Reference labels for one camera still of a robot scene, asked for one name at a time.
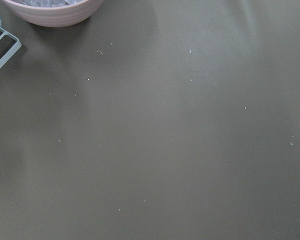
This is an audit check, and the pink ribbed bowl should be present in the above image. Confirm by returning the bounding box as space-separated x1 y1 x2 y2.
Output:
2 0 103 28

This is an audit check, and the white wire rack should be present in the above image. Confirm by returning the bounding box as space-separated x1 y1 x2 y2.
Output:
0 28 22 69

